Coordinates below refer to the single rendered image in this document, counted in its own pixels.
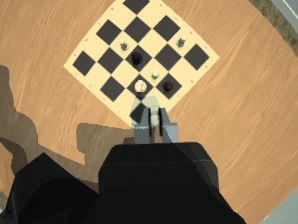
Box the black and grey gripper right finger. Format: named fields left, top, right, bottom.
left=158, top=107, right=178, bottom=143

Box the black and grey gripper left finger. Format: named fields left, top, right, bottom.
left=133, top=108, right=151, bottom=144

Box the cream and black chessboard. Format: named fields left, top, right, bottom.
left=64, top=0, right=220, bottom=128

